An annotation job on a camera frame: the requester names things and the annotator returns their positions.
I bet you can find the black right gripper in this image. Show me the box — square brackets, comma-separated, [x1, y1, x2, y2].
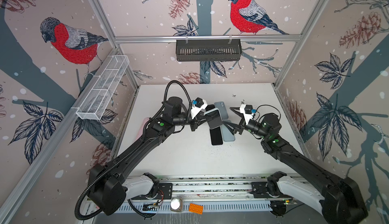
[224, 107, 271, 141]

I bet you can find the black phone table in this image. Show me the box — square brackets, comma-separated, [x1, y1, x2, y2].
[204, 107, 223, 130]

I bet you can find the large phone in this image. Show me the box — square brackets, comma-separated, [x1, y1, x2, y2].
[220, 121, 235, 143]

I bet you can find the blue phone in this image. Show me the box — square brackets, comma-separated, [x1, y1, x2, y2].
[210, 127, 223, 146]

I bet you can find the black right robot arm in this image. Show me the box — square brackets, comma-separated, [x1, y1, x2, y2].
[225, 104, 368, 224]

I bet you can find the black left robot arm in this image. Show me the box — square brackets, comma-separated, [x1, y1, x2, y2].
[75, 80, 209, 221]

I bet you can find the small phone light case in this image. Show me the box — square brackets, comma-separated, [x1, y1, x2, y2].
[214, 101, 229, 121]

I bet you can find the pink phone case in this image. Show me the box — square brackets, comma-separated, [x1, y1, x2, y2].
[136, 118, 150, 142]

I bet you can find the clear jar white lid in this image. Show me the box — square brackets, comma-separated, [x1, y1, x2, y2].
[170, 197, 183, 212]

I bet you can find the orange toy brick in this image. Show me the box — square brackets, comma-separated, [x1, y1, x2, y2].
[188, 203, 204, 214]

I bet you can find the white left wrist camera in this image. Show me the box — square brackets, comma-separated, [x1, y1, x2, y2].
[190, 97, 208, 119]

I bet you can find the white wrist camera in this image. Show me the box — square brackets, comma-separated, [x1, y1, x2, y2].
[190, 97, 208, 119]
[239, 104, 257, 125]

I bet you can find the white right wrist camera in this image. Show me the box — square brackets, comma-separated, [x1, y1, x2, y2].
[239, 104, 257, 125]

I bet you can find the black wire wall basket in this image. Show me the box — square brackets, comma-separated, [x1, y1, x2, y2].
[176, 39, 242, 62]

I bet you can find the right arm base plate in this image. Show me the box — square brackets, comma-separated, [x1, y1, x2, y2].
[250, 181, 282, 199]

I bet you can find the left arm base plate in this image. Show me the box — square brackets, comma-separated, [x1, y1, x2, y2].
[142, 183, 173, 200]

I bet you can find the white mesh wall basket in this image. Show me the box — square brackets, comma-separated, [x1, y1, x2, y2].
[76, 55, 129, 120]

